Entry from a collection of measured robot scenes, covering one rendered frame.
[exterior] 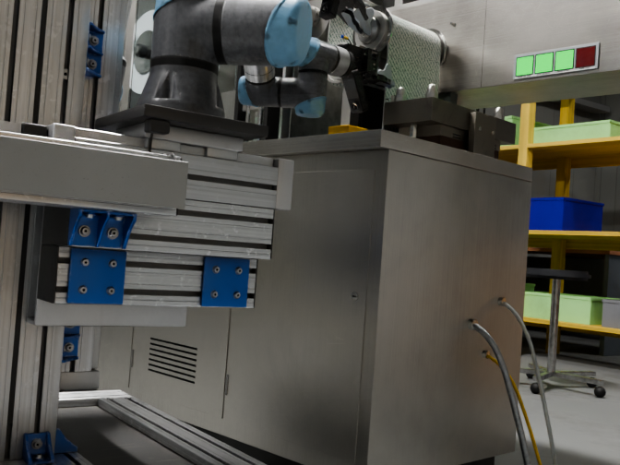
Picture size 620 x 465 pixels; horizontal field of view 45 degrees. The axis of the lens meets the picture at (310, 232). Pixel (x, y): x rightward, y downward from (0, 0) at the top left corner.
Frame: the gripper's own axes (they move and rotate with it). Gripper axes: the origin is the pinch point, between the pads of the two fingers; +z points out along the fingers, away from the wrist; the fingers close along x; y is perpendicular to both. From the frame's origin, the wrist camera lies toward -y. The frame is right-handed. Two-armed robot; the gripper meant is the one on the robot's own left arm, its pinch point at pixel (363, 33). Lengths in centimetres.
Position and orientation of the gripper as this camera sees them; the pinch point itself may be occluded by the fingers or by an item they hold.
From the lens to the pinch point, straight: 217.3
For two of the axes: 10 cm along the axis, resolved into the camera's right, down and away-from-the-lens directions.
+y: 5.1, -7.2, 4.7
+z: 5.0, 7.0, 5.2
